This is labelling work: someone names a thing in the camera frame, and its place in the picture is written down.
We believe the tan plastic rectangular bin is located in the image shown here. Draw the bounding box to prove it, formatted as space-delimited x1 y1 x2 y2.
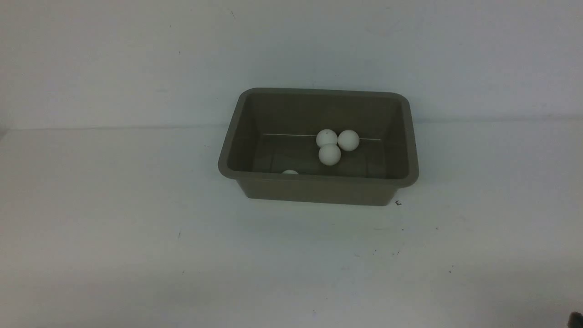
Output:
217 88 419 206

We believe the white ball with logo front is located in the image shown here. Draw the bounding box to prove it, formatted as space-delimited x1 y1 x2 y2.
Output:
315 129 338 148

